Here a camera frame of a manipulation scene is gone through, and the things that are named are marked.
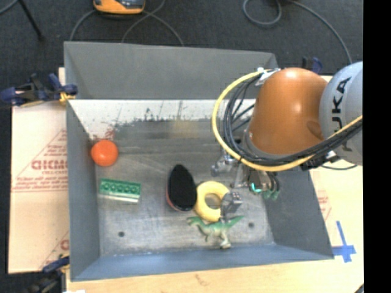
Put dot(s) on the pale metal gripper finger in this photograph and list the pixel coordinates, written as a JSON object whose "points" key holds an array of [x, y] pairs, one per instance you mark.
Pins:
{"points": [[231, 205]]}

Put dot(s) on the green toy dinosaur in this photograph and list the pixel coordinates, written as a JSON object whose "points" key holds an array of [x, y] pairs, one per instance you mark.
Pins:
{"points": [[215, 229]]}

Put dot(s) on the black oval brush orange rim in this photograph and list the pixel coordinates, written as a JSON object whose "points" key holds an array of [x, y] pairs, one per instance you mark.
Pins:
{"points": [[182, 188]]}

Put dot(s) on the grey metal bin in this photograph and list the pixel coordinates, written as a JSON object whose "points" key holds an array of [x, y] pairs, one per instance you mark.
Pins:
{"points": [[146, 224]]}

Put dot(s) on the green flat block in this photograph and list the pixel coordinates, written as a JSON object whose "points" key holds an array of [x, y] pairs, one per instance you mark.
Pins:
{"points": [[119, 188]]}

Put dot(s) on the orange ball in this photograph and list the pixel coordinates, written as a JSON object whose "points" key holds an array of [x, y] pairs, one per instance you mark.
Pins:
{"points": [[104, 153]]}

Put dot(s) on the brown cardboard board red print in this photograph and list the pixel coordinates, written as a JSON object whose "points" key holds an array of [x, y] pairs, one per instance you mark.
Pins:
{"points": [[36, 212]]}

